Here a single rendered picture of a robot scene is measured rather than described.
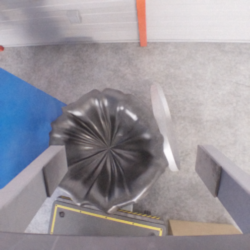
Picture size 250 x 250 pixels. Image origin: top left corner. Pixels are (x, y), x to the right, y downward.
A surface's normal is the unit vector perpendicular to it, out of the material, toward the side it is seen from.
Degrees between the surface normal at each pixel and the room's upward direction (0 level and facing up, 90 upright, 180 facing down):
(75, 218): 0
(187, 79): 0
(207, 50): 0
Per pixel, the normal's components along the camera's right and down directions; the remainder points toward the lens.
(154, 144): -0.39, -0.14
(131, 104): -0.08, 0.05
